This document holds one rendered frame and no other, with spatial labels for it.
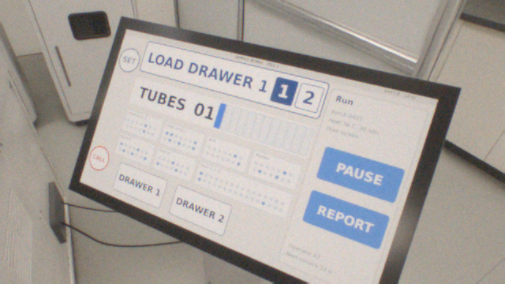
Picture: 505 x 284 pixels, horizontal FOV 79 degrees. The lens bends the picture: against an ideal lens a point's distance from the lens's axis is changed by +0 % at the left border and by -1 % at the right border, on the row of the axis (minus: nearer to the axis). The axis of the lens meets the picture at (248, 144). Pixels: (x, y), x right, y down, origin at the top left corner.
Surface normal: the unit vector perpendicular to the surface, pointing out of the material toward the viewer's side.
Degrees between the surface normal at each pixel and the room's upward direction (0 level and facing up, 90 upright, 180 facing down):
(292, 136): 50
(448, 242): 0
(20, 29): 90
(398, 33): 90
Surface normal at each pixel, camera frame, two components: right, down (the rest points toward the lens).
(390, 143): -0.29, -0.07
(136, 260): 0.04, -0.78
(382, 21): -0.86, 0.29
